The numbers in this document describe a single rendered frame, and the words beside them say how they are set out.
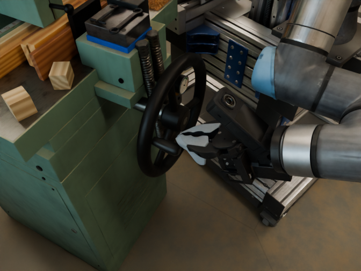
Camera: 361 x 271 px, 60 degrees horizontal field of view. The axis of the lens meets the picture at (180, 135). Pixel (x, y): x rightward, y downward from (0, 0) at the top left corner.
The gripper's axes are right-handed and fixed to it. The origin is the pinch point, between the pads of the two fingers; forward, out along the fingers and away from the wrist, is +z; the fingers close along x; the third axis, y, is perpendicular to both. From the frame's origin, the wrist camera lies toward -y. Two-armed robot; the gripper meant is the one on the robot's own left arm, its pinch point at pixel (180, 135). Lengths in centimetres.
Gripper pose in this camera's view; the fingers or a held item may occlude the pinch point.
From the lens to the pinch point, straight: 58.7
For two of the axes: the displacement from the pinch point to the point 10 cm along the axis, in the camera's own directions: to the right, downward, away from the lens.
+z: -7.6, -0.2, 6.5
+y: 4.1, 7.6, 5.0
